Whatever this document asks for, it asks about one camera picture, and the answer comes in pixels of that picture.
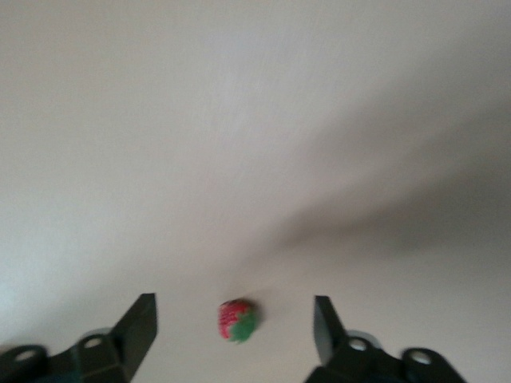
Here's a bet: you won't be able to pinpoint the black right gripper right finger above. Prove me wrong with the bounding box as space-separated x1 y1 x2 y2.
305 294 468 383

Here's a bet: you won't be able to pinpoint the brown table cover sheet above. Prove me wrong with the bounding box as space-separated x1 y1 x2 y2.
0 0 511 383

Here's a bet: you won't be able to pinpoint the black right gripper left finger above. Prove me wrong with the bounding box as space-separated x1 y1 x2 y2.
0 293 157 383

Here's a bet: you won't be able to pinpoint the red strawberry green leaves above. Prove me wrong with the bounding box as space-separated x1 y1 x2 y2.
217 298 256 344

